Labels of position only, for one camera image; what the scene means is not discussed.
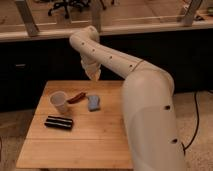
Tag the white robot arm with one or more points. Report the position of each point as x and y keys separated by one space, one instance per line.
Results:
x=147 y=103

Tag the black office chair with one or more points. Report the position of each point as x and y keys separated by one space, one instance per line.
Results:
x=79 y=4

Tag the blue sponge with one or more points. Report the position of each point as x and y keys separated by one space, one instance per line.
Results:
x=93 y=103

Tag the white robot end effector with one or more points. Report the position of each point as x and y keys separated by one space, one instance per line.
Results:
x=93 y=73

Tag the translucent plastic cup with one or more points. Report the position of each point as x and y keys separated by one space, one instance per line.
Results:
x=59 y=100

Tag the wooden table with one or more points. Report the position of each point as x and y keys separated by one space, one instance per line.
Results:
x=96 y=141

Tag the black striped rectangular block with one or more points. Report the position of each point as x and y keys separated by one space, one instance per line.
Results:
x=59 y=122

